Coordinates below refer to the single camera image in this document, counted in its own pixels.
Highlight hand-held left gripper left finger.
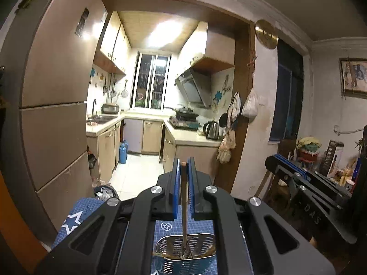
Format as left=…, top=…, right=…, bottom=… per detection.
left=34, top=158, right=182, bottom=275

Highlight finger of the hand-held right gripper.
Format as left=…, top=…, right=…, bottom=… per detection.
left=265, top=155, right=342, bottom=210
left=275, top=154, right=353, bottom=199

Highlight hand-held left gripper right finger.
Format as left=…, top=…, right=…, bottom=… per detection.
left=187, top=157, right=336, bottom=275

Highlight brown wooden chopstick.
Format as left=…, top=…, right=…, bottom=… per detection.
left=181, top=162, right=190, bottom=260

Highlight perforated metal utensil holder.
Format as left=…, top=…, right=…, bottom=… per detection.
left=153, top=233, right=217, bottom=275

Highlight brown wooden chair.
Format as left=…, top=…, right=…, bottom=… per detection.
left=255, top=139, right=299, bottom=207

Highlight black product box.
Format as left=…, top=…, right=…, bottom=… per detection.
left=319, top=140, right=345, bottom=178

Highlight red bowl with cloths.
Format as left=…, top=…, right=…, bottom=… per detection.
left=295, top=137, right=321, bottom=162

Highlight beige hanging bags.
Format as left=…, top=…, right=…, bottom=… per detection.
left=216, top=129, right=236, bottom=165

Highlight steel electric kettle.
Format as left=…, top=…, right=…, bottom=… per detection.
left=203, top=120, right=220, bottom=140

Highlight blue water bottle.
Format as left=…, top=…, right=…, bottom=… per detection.
left=118, top=139, right=129, bottom=165

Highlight gas stove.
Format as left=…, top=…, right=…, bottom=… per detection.
left=169, top=116, right=201, bottom=130

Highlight white hanging plastic bag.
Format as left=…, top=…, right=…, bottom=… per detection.
left=241, top=73, right=259, bottom=118

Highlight dark room window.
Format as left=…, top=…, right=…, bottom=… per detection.
left=269, top=38, right=305, bottom=144

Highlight black trash bag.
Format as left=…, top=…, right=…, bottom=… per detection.
left=93, top=185, right=118, bottom=201

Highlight white hanging cloth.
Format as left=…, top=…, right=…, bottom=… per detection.
left=228, top=92, right=242, bottom=121

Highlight beige base cabinets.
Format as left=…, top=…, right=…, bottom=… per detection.
left=86, top=118, right=222, bottom=184

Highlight blue flower tile decal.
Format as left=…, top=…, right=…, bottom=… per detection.
left=213, top=74, right=233, bottom=107

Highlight blue grid cutting mat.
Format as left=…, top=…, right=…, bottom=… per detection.
left=52, top=197, right=247, bottom=275

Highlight steel range hood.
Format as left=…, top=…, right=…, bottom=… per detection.
left=174, top=68, right=213, bottom=110

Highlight steel kitchen sink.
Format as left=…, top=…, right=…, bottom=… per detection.
left=87, top=115, right=115, bottom=124

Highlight grey rice cooker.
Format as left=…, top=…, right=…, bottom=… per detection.
left=100, top=103, right=120, bottom=115

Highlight kitchen sliding window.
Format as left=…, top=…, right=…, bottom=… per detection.
left=130, top=51, right=172, bottom=111

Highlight bronze three-door refrigerator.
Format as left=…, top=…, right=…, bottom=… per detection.
left=0, top=0, right=108, bottom=238

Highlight dark refrigerator label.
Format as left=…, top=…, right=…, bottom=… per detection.
left=75, top=8, right=89, bottom=37

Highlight framed wall picture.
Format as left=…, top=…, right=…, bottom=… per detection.
left=339, top=57, right=367, bottom=98

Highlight round gold wall clock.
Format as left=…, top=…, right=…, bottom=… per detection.
left=255, top=19, right=279, bottom=50

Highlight beige wall cabinet over hood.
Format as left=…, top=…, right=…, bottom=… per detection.
left=177, top=21, right=236, bottom=74

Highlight beige wall cabinets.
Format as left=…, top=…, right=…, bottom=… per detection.
left=93, top=11, right=133, bottom=77

